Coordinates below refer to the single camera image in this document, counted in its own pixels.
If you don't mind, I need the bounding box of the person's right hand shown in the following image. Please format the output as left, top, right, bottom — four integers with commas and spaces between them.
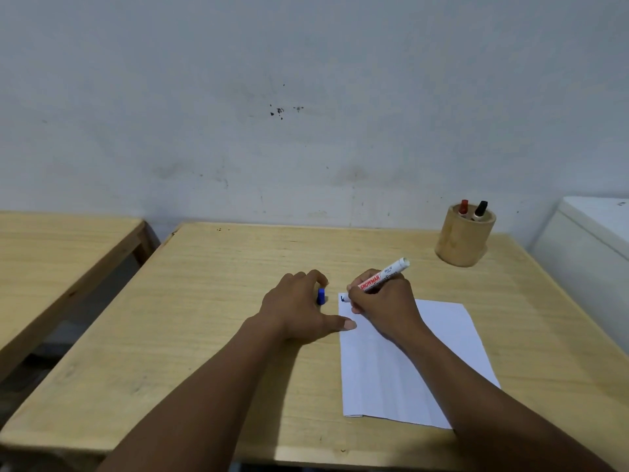
346, 269, 429, 347

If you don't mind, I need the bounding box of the person's left hand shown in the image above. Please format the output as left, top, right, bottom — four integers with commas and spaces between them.
258, 270, 357, 346

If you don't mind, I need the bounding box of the white marker pen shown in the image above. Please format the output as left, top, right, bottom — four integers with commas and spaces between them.
340, 257, 411, 304

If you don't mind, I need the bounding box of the white paper sheet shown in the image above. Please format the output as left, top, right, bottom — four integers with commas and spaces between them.
338, 292, 501, 430

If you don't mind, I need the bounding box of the person's right forearm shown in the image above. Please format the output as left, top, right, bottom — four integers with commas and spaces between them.
398, 323, 616, 472

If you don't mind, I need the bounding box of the person's left forearm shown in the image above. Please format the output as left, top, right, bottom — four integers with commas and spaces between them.
97, 314, 295, 472

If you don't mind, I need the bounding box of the round wooden pen holder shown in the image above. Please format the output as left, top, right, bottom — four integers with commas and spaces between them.
434, 203, 497, 268

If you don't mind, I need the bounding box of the white appliance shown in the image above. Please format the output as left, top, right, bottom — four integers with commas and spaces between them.
528, 196, 629, 358

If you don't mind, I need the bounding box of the wooden side table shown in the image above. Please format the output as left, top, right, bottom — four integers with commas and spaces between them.
0, 211, 161, 385

